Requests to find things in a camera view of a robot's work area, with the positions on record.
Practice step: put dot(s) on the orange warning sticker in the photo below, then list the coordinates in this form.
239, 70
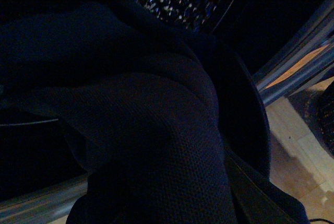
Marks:
297, 66

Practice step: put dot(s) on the woven grey laundry basket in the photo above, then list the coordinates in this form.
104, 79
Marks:
325, 116

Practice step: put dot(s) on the grey front-load washing machine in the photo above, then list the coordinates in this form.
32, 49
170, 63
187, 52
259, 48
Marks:
41, 179

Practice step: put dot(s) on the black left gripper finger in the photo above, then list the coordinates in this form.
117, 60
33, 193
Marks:
255, 204

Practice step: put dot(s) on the dark navy knit garment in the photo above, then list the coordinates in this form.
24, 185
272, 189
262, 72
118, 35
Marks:
148, 111

